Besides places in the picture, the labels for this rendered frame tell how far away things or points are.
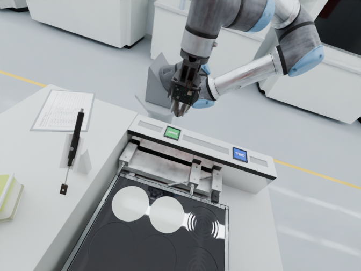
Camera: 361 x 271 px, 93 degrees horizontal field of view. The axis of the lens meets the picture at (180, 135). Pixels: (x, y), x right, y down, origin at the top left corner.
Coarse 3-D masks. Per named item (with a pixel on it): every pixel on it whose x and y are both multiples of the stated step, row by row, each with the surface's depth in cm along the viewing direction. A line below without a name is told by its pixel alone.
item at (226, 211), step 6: (228, 210) 53; (228, 216) 52; (228, 222) 51; (228, 228) 50; (228, 234) 48; (228, 240) 47; (228, 246) 46; (228, 252) 45; (228, 258) 44; (228, 264) 43; (228, 270) 42
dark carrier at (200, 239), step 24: (168, 192) 53; (144, 216) 47; (192, 216) 50; (216, 216) 52; (96, 240) 41; (120, 240) 42; (144, 240) 43; (168, 240) 44; (192, 240) 45; (216, 240) 47; (72, 264) 37; (96, 264) 38; (120, 264) 39; (144, 264) 40; (168, 264) 41; (192, 264) 42; (216, 264) 43
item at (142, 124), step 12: (144, 120) 64; (156, 120) 65; (144, 132) 60; (156, 132) 61; (180, 132) 64; (192, 132) 66; (180, 144) 60; (192, 144) 61; (204, 144) 63; (216, 144) 64; (228, 144) 66; (216, 156) 60; (228, 156) 61; (252, 156) 64; (264, 156) 66; (252, 168) 60; (264, 168) 62
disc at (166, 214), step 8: (160, 200) 51; (168, 200) 51; (176, 200) 52; (152, 208) 49; (160, 208) 49; (168, 208) 50; (176, 208) 50; (152, 216) 47; (160, 216) 48; (168, 216) 48; (176, 216) 49; (152, 224) 46; (160, 224) 46; (168, 224) 47; (176, 224) 47; (168, 232) 45
